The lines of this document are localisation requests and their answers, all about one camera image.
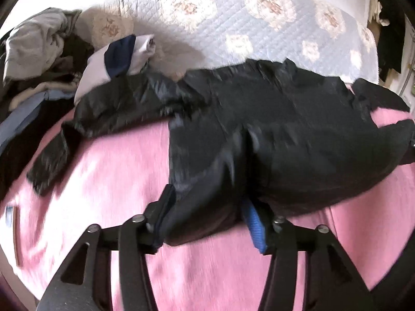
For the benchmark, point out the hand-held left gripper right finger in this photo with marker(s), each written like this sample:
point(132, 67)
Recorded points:
point(256, 226)

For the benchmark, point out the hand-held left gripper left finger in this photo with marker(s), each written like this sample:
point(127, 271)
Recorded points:
point(163, 205)

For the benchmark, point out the black puffer jacket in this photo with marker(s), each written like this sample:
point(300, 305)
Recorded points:
point(259, 129)

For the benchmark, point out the hanging dark clothes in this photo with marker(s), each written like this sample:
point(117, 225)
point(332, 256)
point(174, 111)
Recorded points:
point(389, 39)

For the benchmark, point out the pink blanket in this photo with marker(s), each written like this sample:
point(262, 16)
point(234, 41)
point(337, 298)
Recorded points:
point(107, 181)

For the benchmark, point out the black garment pile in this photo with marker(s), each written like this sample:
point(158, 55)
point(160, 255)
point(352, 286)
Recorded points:
point(19, 155)

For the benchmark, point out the folded white navy garment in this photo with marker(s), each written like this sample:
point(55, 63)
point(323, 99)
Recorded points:
point(94, 68)

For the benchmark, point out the blue garment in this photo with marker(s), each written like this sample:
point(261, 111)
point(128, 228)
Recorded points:
point(22, 113)

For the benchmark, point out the cream fleece garment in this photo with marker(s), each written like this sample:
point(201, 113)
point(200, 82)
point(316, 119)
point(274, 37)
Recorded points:
point(35, 92)

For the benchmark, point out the light blue floral quilt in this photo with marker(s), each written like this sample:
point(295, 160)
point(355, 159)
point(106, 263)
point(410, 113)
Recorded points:
point(227, 22)

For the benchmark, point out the crumpled grey garment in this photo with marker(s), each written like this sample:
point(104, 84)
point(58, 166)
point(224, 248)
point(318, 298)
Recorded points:
point(35, 45)

